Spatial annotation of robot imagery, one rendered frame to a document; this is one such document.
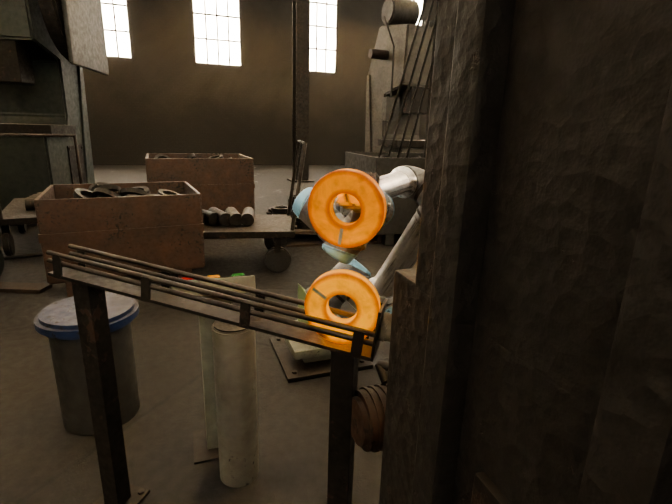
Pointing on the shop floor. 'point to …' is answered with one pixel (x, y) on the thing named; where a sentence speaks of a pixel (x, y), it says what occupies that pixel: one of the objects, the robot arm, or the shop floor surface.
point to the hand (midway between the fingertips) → (347, 198)
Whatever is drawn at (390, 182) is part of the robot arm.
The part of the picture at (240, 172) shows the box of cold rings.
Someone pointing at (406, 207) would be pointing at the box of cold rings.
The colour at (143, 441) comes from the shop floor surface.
